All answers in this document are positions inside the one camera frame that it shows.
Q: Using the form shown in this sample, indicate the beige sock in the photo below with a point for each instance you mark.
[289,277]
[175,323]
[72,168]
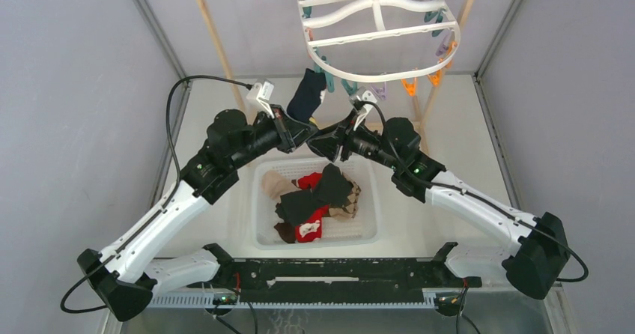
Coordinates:
[274,185]

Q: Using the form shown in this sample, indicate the white oval clip hanger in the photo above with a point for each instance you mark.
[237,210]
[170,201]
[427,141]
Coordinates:
[316,14]

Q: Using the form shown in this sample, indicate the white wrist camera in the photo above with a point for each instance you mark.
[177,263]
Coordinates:
[362,102]
[259,96]

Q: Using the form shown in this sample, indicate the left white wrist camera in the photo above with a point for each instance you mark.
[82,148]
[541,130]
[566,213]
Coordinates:
[259,96]

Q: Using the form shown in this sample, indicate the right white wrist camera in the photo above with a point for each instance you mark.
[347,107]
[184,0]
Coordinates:
[362,102]

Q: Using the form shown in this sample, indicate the white plastic laundry basket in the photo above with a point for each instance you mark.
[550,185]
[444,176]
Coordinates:
[364,228]

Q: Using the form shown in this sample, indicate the argyle brown sock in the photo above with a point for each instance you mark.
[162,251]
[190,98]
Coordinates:
[350,208]

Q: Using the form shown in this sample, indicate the brown striped sock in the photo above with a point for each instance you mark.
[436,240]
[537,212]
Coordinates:
[286,232]

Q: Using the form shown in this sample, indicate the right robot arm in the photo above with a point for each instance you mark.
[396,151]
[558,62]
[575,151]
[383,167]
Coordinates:
[536,246]

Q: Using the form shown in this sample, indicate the red sock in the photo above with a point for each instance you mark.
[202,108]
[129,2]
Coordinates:
[311,230]
[309,181]

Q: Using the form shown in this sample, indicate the black sock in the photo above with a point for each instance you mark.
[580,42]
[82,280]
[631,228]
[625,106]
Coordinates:
[333,188]
[297,207]

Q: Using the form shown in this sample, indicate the santa pattern dark sock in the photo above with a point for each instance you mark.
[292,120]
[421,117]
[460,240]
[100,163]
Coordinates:
[308,97]

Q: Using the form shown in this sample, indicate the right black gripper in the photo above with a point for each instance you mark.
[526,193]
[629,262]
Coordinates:
[329,144]

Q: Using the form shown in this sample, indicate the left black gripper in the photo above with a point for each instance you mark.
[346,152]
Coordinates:
[290,132]

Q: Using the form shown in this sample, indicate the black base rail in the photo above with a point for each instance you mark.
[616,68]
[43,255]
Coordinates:
[336,280]

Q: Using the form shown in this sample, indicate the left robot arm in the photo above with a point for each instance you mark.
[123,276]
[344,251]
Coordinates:
[125,274]

